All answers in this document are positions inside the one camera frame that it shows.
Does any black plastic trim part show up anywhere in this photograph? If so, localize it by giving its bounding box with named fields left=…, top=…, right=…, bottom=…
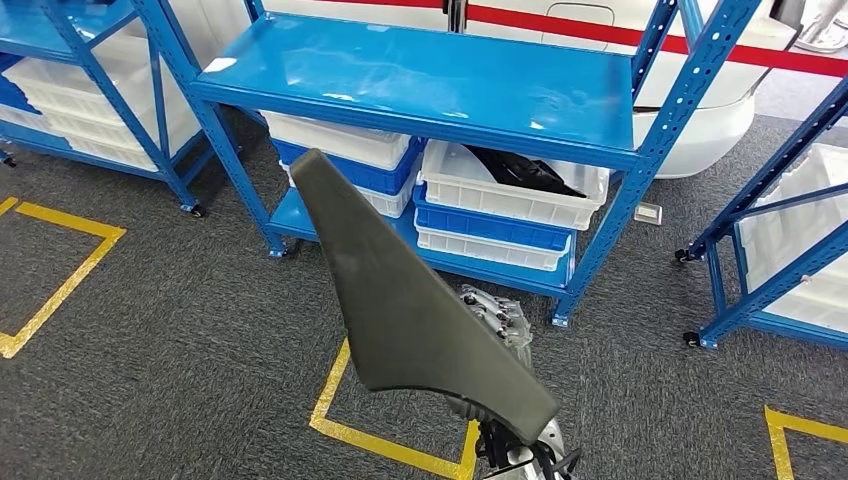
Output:
left=462, top=144, right=589, bottom=199

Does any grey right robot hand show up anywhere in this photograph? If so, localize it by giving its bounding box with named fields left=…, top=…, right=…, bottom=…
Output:
left=460, top=284, right=535, bottom=371

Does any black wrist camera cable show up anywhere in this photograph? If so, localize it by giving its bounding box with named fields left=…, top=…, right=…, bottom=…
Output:
left=529, top=442, right=584, bottom=480

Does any red barrier belt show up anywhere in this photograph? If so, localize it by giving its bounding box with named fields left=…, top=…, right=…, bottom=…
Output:
left=317, top=0, right=445, bottom=10
left=466, top=3, right=848, bottom=79

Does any large white plastic crate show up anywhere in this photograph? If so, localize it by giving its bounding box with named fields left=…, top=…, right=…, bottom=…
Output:
left=733, top=143, right=848, bottom=336

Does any yellow floor tape square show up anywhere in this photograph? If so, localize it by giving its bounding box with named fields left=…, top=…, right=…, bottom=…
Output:
left=309, top=341, right=480, bottom=480
left=0, top=196, right=127, bottom=360
left=765, top=405, right=848, bottom=480

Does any chrome stanchion post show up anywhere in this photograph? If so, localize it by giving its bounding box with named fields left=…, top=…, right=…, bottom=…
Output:
left=442, top=0, right=468, bottom=33

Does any black plastic bracket part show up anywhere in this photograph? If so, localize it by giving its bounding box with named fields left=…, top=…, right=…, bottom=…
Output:
left=289, top=148, right=562, bottom=446

